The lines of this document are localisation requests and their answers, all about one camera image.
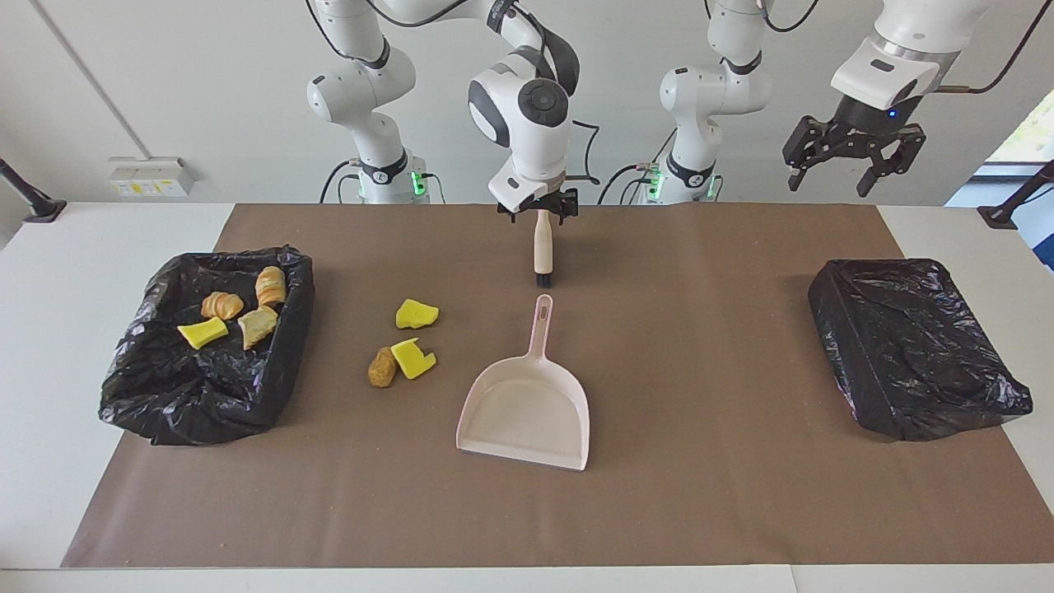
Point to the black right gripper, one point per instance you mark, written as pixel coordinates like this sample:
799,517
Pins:
568,202

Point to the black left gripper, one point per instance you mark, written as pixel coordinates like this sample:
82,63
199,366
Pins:
865,128

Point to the beige hand brush black bristles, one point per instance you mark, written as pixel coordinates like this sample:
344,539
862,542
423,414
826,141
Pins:
543,247

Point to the beige plastic dustpan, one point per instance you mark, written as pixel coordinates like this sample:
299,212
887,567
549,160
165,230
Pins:
523,412

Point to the yellow sponge piece green edge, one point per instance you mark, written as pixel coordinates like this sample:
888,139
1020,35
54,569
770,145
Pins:
410,358

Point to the brown lumpy nugget piece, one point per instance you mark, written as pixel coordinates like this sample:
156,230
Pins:
382,368

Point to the orange striped toy croissant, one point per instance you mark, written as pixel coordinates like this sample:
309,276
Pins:
270,286
222,305

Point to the pale green rock-like chunk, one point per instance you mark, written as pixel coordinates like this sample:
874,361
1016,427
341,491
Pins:
257,325

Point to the small yellow sponge piece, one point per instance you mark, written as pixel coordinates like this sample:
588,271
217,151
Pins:
204,332

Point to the tightly bagged black trash bin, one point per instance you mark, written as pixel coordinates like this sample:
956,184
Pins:
906,354

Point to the loosely bagged black trash bin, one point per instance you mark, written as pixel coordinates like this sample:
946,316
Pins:
206,395

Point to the window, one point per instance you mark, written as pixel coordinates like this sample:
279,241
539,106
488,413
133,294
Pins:
1033,136

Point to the brown paper table mat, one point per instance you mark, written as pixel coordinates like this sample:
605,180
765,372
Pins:
527,519

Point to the black camera stand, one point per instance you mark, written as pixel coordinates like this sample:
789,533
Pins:
1000,216
41,210

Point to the white wall power outlet box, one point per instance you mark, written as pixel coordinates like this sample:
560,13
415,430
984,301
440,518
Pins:
148,177

